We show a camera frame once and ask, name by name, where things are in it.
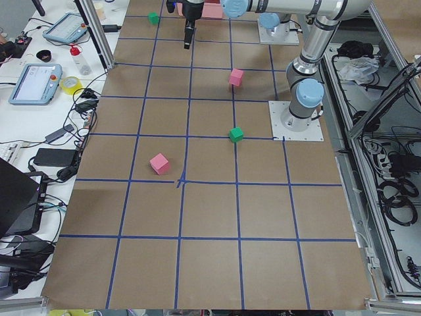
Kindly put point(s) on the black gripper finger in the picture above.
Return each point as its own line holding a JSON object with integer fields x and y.
{"x": 189, "y": 31}

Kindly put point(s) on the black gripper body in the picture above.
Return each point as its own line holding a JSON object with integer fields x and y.
{"x": 191, "y": 10}

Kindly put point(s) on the pink plastic bin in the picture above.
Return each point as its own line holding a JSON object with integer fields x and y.
{"x": 212, "y": 9}

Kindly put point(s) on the green cube near bin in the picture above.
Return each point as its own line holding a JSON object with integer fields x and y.
{"x": 153, "y": 18}

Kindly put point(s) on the pink cube near centre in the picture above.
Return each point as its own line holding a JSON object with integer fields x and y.
{"x": 236, "y": 77}

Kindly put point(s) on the pink cube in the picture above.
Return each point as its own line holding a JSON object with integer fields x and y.
{"x": 236, "y": 77}
{"x": 160, "y": 164}

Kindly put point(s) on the small black adapter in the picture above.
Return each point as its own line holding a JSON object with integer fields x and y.
{"x": 111, "y": 28}

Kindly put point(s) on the white squeeze bottle red cap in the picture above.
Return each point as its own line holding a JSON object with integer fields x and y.
{"x": 79, "y": 60}

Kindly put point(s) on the teach pendant far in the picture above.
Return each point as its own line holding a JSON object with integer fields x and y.
{"x": 68, "y": 30}

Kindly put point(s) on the teach pendant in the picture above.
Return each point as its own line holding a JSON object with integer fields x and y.
{"x": 68, "y": 30}
{"x": 36, "y": 85}

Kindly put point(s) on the green cube near base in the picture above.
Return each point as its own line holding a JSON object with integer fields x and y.
{"x": 236, "y": 134}

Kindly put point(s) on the yellow tape roll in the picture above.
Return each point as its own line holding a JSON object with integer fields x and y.
{"x": 71, "y": 85}

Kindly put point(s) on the pink cube far side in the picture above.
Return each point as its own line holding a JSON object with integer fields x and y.
{"x": 160, "y": 164}

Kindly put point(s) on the small black bowl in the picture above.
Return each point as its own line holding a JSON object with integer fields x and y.
{"x": 44, "y": 55}

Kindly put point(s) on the teach pendant near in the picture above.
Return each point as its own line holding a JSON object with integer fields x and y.
{"x": 36, "y": 85}

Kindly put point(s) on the crumpled white cloth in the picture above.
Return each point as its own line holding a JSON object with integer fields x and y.
{"x": 360, "y": 70}

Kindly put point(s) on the grey usb hub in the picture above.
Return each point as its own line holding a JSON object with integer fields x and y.
{"x": 58, "y": 133}

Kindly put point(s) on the black power adapter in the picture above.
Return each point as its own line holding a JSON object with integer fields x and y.
{"x": 50, "y": 157}

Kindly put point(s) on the black laptop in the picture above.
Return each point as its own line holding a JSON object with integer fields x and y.
{"x": 22, "y": 194}

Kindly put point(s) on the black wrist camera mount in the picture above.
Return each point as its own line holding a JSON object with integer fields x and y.
{"x": 171, "y": 6}

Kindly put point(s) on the aluminium frame post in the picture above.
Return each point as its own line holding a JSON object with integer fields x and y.
{"x": 87, "y": 11}

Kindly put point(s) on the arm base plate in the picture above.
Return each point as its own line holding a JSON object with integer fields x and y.
{"x": 291, "y": 40}
{"x": 289, "y": 128}

